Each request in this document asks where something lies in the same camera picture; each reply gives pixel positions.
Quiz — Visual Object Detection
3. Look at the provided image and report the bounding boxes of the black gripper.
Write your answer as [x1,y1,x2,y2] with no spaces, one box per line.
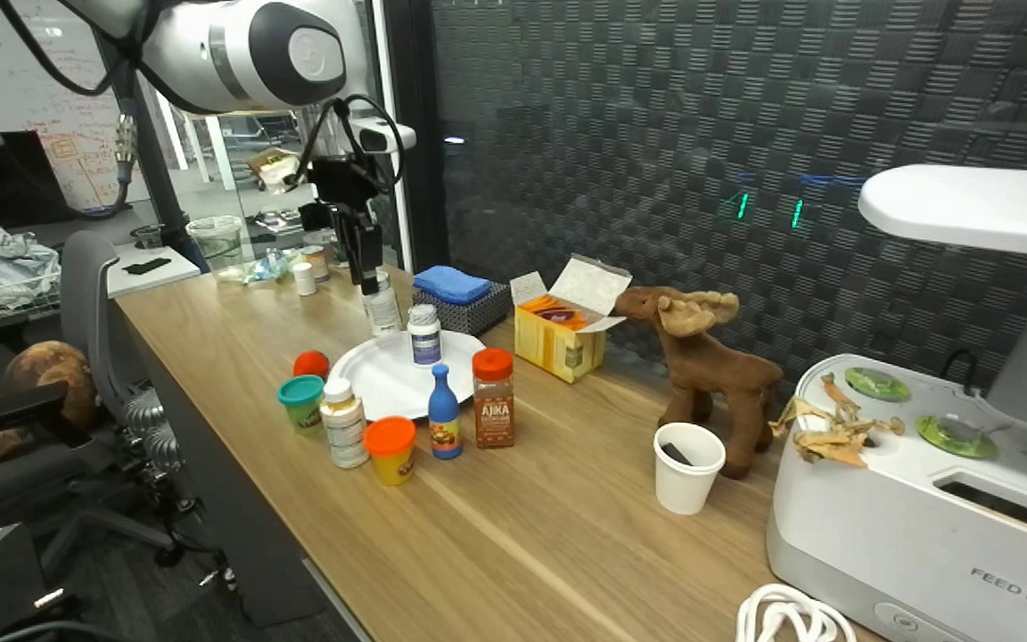
[297,154,404,298]

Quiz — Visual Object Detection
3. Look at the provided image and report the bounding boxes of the white pill bottle grey label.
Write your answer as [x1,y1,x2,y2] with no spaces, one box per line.
[361,282,405,337]

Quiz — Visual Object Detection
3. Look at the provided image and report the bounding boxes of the white pill bottle blue label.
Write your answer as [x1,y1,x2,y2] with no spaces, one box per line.
[404,303,443,367]

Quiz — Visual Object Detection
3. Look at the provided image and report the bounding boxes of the brown spice bottle orange cap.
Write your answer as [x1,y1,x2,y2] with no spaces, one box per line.
[471,345,522,452]

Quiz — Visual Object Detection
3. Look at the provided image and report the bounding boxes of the yellow dough can orange lid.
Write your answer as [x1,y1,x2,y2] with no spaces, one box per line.
[361,413,421,489]

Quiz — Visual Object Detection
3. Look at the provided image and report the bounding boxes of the white paper plate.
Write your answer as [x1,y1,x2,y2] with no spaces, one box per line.
[325,323,487,423]

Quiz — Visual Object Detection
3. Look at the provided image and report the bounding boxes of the blue sponge cloth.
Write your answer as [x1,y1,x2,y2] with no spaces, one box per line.
[409,260,495,305]

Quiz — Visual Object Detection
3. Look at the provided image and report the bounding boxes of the grey woven basket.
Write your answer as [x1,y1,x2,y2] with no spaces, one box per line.
[409,282,515,337]

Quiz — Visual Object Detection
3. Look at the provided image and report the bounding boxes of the red toy strawberry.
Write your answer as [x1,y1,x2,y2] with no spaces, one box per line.
[288,345,336,380]

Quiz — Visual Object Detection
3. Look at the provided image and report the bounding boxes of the clear plastic container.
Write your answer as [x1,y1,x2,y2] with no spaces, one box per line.
[186,211,258,278]

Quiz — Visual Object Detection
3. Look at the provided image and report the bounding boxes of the blue toy bottle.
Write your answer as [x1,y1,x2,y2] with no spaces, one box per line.
[426,360,468,464]

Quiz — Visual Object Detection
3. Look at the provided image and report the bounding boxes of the yellow open carton box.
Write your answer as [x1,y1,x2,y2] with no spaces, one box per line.
[506,250,636,385]

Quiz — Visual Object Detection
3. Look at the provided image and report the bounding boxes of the black phone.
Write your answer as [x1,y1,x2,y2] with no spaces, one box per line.
[123,254,176,278]

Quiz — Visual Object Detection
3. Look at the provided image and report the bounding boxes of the grey office chair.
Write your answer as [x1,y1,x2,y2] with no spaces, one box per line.
[54,224,241,599]

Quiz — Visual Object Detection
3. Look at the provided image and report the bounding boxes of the brown plush toy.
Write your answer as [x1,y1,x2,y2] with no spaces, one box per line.
[0,337,101,467]

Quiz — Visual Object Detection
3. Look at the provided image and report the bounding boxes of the crumpled light cloth pile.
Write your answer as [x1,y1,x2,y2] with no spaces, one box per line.
[0,221,63,334]

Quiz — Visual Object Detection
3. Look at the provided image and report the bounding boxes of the brown plush moose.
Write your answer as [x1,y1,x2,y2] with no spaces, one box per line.
[613,282,788,482]

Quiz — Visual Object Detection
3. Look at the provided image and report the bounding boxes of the white paper cup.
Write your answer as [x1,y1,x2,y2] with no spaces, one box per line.
[648,416,732,515]

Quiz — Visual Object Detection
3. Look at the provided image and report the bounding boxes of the dried brown plant pieces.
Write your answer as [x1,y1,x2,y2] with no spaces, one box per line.
[770,370,903,471]

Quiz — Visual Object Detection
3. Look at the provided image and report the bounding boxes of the white planter with lamp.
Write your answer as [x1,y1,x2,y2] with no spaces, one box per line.
[762,161,1027,642]

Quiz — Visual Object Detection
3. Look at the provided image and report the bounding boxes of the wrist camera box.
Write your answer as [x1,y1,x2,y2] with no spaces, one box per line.
[249,145,308,194]

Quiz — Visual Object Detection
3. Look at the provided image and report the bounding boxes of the white coiled cable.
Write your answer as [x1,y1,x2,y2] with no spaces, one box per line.
[732,577,859,642]

